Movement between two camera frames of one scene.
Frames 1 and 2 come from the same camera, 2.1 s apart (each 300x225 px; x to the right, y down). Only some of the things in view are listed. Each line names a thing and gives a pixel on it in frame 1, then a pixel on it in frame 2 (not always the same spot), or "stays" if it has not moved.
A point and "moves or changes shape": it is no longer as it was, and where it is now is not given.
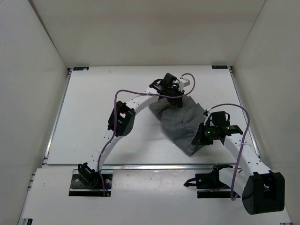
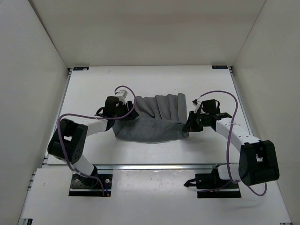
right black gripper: [199, 139] -> [190, 126]
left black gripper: [177, 101] -> [133, 115]
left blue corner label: [80, 68] stays
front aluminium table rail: [136, 167] stays
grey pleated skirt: [181, 125] moves or changes shape
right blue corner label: [219, 67] stays
